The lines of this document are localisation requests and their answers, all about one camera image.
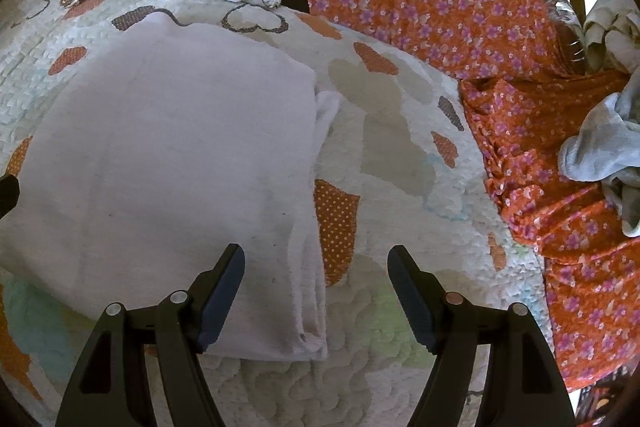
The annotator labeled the white towel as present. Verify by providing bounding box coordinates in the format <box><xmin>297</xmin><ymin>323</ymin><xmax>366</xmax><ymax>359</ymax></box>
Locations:
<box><xmin>0</xmin><ymin>23</ymin><xmax>343</xmax><ymax>363</ymax></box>

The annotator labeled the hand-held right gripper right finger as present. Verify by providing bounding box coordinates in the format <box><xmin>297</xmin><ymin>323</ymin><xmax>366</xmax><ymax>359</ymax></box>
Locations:
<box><xmin>387</xmin><ymin>244</ymin><xmax>576</xmax><ymax>427</ymax></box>

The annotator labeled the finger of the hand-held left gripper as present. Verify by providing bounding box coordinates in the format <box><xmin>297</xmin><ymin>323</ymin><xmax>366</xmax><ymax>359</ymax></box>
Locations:
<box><xmin>0</xmin><ymin>174</ymin><xmax>20</xmax><ymax>219</ymax></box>

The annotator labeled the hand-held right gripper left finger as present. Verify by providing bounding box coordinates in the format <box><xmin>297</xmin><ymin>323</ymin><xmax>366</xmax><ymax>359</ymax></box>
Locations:
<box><xmin>55</xmin><ymin>243</ymin><xmax>246</xmax><ymax>427</ymax></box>

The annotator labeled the cream cloth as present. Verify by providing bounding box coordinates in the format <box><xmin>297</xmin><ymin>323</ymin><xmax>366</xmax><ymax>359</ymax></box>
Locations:
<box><xmin>582</xmin><ymin>9</ymin><xmax>640</xmax><ymax>72</ymax></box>

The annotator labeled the grey white cloth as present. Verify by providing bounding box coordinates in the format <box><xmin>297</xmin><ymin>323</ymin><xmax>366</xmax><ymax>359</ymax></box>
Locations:
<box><xmin>557</xmin><ymin>69</ymin><xmax>640</xmax><ymax>238</ymax></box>

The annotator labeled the quilted heart print blanket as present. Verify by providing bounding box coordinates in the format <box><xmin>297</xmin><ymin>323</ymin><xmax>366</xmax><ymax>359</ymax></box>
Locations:
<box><xmin>0</xmin><ymin>0</ymin><xmax>556</xmax><ymax>427</ymax></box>

